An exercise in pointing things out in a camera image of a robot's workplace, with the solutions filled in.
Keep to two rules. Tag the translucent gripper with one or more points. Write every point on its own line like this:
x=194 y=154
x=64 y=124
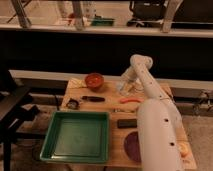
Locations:
x=126 y=87

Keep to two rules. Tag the light blue towel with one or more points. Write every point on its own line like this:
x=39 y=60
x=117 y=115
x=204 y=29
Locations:
x=118 y=87

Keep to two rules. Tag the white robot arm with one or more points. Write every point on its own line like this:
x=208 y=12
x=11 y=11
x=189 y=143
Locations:
x=158 y=119

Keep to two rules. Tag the white plastic cup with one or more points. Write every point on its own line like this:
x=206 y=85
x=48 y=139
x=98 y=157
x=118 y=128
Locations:
x=138 y=87

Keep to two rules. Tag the orange carrot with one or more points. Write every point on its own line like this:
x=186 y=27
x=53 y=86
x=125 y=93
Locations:
x=130 y=99

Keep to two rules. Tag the red bowl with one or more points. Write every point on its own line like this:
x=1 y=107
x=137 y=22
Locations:
x=94 y=81

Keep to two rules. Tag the black rectangular block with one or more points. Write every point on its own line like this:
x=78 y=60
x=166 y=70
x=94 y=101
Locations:
x=126 y=123

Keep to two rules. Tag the yellow cloth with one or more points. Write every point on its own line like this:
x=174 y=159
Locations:
x=76 y=83

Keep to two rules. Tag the green plastic tray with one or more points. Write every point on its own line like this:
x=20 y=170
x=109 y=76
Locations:
x=77 y=137

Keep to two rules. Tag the dark side bench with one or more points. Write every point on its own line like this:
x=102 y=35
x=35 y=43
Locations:
x=13 y=115

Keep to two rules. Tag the silver handled utensil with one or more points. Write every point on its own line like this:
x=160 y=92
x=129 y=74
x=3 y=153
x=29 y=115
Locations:
x=116 y=110

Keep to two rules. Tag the dark handled knife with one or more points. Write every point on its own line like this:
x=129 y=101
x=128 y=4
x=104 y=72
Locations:
x=93 y=98

